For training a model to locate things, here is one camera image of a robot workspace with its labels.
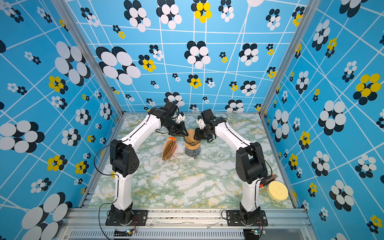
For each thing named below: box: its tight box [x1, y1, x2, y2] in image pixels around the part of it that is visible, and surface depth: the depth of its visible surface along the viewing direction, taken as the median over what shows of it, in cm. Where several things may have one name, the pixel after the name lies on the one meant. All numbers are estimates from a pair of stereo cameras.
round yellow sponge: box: [267, 180, 289, 202], surface depth 80 cm
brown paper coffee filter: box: [183, 129, 201, 146], surface depth 90 cm
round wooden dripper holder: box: [185, 140, 202, 150], surface depth 91 cm
